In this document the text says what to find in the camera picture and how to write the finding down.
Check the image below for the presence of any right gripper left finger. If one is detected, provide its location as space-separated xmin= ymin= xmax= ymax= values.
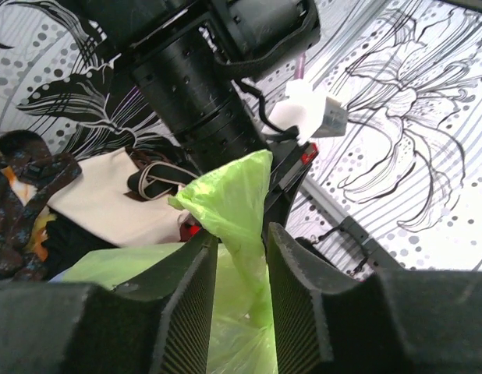
xmin=0 ymin=231 xmax=218 ymax=373

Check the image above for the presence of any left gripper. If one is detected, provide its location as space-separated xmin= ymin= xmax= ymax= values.
xmin=264 ymin=140 xmax=318 ymax=230

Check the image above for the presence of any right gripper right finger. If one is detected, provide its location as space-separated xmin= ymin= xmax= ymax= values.
xmin=267 ymin=223 xmax=482 ymax=373

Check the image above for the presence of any green trash bag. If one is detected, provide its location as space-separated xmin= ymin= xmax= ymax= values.
xmin=61 ymin=150 xmax=281 ymax=374

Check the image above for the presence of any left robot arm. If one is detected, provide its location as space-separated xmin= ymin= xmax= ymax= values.
xmin=64 ymin=0 xmax=321 ymax=224

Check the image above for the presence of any cream canvas tote bag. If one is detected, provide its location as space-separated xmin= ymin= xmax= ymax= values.
xmin=48 ymin=148 xmax=190 ymax=247

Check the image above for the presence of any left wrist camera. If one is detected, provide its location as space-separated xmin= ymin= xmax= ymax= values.
xmin=268 ymin=79 xmax=348 ymax=146

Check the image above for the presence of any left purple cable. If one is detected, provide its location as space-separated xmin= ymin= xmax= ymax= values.
xmin=295 ymin=54 xmax=308 ymax=83

